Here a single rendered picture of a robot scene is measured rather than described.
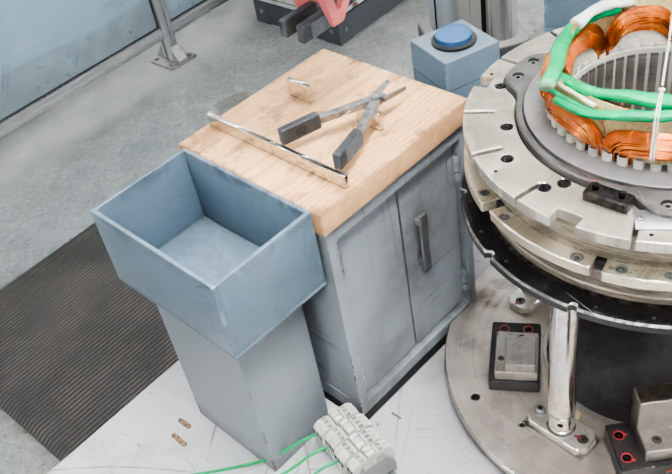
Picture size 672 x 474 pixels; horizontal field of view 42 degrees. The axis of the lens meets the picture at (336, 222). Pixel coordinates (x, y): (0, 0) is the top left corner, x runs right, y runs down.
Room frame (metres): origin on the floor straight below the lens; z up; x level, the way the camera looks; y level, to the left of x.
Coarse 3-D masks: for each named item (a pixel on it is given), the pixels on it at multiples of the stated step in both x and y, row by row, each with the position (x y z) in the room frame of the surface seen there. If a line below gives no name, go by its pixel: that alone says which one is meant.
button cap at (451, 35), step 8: (448, 24) 0.85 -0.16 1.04; (456, 24) 0.85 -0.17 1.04; (440, 32) 0.84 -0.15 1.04; (448, 32) 0.83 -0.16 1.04; (456, 32) 0.83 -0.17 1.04; (464, 32) 0.83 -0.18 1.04; (440, 40) 0.82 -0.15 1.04; (448, 40) 0.82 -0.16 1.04; (456, 40) 0.81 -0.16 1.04; (464, 40) 0.81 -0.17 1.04
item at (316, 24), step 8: (312, 16) 0.66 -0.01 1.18; (320, 16) 0.66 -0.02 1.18; (304, 24) 0.65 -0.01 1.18; (312, 24) 0.65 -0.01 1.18; (320, 24) 0.66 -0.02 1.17; (328, 24) 0.66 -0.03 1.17; (304, 32) 0.64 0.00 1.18; (312, 32) 0.65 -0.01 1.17; (320, 32) 0.65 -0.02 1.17; (304, 40) 0.64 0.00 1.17
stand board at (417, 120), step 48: (288, 96) 0.73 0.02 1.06; (336, 96) 0.72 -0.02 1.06; (432, 96) 0.68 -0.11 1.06; (192, 144) 0.68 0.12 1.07; (240, 144) 0.67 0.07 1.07; (288, 144) 0.65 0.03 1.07; (336, 144) 0.64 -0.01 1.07; (384, 144) 0.62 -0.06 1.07; (432, 144) 0.63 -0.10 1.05; (288, 192) 0.58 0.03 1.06; (336, 192) 0.57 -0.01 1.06
